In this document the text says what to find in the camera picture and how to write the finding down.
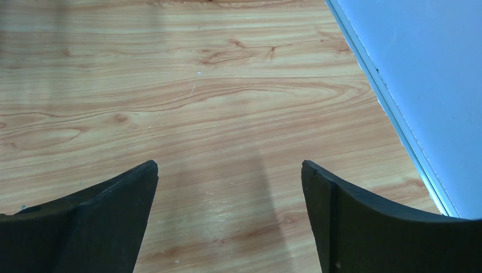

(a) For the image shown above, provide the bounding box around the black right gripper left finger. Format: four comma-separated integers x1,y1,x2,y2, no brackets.
1,160,159,272

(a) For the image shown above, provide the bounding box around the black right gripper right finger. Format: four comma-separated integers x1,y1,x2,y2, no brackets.
301,160,481,272

